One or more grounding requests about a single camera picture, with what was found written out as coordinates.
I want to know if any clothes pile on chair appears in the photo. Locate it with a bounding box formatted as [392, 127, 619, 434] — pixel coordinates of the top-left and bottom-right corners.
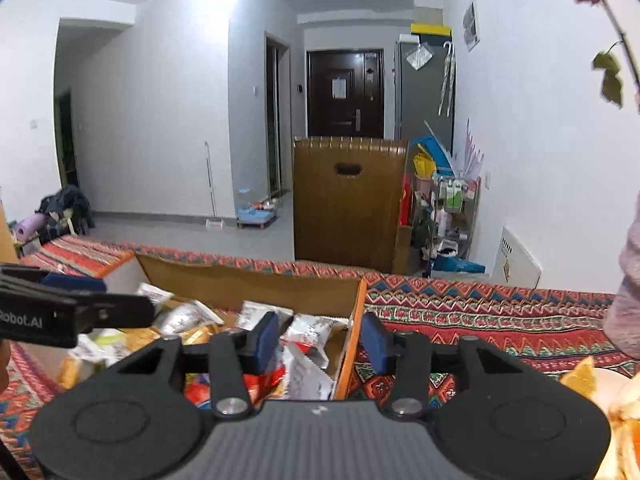
[11, 184, 96, 246]

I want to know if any patterned red tablecloth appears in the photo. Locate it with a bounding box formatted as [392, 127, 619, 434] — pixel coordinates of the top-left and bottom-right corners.
[0, 234, 640, 480]

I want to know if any plate of orange peels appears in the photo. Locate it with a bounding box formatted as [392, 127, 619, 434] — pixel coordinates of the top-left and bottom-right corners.
[560, 356, 640, 480]

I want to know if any red orange snack bag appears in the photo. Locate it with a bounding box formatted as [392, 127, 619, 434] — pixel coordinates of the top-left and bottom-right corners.
[183, 364, 286, 410]

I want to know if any white flat box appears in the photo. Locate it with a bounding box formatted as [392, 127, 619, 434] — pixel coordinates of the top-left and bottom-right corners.
[489, 226, 542, 289]

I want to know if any orange cardboard box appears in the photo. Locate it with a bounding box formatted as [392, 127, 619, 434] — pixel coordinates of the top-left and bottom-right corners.
[29, 250, 369, 402]

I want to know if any metal storage rack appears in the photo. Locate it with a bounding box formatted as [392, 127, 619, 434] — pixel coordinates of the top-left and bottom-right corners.
[423, 174, 482, 266]

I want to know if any wooden chair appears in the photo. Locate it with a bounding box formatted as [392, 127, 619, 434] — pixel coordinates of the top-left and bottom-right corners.
[293, 136, 407, 273]

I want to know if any dark entrance door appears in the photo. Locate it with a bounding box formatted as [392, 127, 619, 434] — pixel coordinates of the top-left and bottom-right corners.
[307, 49, 384, 139]

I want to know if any grey refrigerator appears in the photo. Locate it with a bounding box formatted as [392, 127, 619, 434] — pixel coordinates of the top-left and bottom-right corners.
[395, 32, 456, 152]

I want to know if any yellow box on fridge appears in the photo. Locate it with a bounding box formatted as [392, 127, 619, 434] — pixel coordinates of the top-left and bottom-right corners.
[410, 23, 451, 37]

